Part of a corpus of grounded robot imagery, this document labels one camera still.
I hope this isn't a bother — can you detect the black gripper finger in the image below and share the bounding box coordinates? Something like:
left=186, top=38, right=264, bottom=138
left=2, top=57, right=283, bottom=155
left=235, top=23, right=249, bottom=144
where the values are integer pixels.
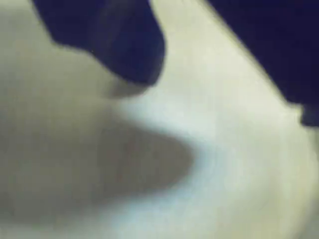
left=206, top=0, right=319, bottom=128
left=31, top=0, right=165, bottom=87

